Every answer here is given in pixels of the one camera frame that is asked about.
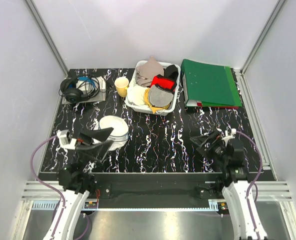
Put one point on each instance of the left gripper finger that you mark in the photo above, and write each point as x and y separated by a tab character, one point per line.
99	134
95	152

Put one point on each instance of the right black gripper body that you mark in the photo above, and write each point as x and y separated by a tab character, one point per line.
217	148

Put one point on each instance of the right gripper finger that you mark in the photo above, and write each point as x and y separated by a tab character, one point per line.
202	141
206	153

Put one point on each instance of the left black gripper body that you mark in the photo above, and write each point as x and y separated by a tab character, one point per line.
84	138

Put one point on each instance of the white mesh laundry bag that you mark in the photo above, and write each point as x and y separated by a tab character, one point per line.
120	133

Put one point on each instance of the white bra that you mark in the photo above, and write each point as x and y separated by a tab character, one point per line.
135	95

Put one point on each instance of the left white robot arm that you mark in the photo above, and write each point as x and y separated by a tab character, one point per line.
77	185

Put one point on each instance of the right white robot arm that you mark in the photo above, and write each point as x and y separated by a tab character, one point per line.
234	183

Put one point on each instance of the white plastic laundry basket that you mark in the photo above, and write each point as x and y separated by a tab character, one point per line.
145	109

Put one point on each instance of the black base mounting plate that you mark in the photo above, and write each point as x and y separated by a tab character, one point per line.
152	190

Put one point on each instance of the silver tray with items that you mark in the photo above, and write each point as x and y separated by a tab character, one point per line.
95	90

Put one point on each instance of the black headphones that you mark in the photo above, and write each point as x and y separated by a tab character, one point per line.
73	91

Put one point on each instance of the yellow mug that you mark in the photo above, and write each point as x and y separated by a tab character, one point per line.
121	84

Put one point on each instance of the yellow garment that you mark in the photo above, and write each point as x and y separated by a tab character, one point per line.
154	109

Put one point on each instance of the red and black garment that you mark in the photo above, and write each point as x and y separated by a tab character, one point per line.
164	82

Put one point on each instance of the beige garment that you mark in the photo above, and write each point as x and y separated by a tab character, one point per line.
146	72

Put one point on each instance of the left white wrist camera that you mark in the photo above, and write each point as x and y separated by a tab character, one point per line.
66	140

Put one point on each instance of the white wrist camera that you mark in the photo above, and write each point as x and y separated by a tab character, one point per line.
229	135
66	140

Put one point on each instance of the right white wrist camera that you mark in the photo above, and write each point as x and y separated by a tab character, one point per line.
229	135

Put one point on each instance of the green ring binder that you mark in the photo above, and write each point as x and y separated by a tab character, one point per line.
208	85

